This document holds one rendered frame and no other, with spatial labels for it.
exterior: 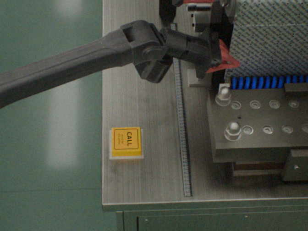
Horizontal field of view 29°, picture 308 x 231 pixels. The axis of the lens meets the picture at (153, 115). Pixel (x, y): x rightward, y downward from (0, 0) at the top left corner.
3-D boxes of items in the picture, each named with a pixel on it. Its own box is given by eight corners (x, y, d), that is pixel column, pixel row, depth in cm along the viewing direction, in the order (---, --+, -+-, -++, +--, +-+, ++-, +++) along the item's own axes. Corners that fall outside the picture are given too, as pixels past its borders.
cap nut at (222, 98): (214, 93, 138) (216, 81, 134) (229, 93, 138) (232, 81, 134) (216, 107, 136) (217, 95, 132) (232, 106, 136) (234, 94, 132)
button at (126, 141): (112, 132, 147) (111, 127, 145) (140, 131, 147) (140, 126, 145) (112, 157, 143) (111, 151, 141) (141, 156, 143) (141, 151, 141)
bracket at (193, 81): (185, 72, 158) (193, -15, 133) (209, 71, 158) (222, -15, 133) (186, 87, 155) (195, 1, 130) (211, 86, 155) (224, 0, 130)
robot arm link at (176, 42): (164, 36, 125) (160, 20, 129) (150, 60, 129) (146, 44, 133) (193, 46, 128) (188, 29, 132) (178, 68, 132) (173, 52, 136)
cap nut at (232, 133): (222, 128, 132) (225, 116, 129) (239, 127, 132) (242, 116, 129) (225, 141, 130) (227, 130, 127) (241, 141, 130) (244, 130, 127)
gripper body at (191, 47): (203, 80, 133) (174, 72, 130) (199, 46, 139) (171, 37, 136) (219, 63, 129) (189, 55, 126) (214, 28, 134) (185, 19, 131)
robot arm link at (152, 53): (148, 48, 121) (132, 20, 126) (124, 88, 128) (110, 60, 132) (193, 52, 128) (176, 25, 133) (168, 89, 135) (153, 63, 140)
